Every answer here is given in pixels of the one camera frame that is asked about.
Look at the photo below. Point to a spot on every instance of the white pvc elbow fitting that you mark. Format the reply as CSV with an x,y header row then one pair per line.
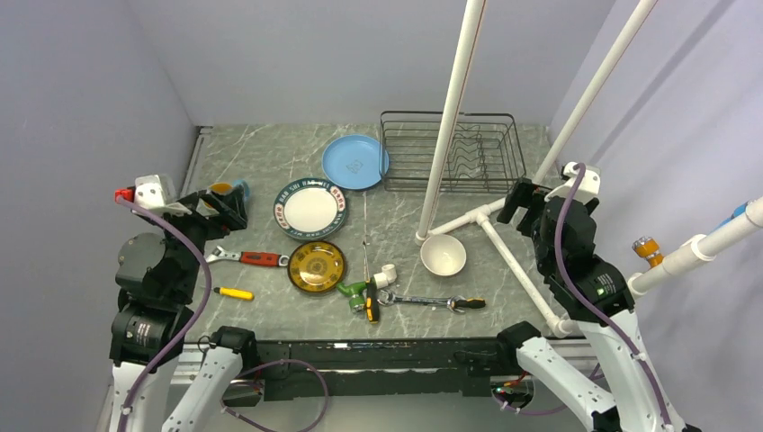
x,y
386,277

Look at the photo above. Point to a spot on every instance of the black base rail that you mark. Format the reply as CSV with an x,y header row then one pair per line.
x,y
469,366

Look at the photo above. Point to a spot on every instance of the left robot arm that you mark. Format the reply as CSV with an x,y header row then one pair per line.
x,y
165,283

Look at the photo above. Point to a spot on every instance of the steel ratchet wrench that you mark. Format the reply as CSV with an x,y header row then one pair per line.
x,y
455,304

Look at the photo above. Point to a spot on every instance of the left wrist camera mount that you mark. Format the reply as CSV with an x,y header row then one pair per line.
x,y
155,193

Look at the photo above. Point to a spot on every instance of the blue butterfly mug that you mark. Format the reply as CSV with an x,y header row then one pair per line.
x,y
237,188

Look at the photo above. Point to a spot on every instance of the yellow brown patterned plate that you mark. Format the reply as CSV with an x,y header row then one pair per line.
x,y
316,267

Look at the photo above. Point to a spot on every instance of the white pvc pipe frame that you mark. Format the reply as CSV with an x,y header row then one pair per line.
x,y
695,252

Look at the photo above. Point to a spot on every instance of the green pipe fitting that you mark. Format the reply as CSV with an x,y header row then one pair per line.
x,y
355,294

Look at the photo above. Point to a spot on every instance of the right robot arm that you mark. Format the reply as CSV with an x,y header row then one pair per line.
x,y
595,294

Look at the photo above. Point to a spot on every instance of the green rimmed white plate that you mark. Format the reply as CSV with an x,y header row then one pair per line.
x,y
310,209

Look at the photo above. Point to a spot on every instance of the small yellow screwdriver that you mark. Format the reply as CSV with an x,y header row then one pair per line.
x,y
235,293

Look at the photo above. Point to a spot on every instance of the red handled adjustable wrench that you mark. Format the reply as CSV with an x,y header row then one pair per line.
x,y
251,258

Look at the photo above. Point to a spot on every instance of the black yellow screwdriver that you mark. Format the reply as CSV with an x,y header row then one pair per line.
x,y
371,301

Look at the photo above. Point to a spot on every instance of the white ceramic bowl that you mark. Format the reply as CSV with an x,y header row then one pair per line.
x,y
443,255

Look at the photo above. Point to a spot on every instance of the orange valve knob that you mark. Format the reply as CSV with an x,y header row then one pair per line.
x,y
648,249

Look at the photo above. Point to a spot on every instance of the blue plate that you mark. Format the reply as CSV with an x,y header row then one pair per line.
x,y
355,162

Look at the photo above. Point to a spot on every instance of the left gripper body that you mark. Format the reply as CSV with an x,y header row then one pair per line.
x,y
195,229

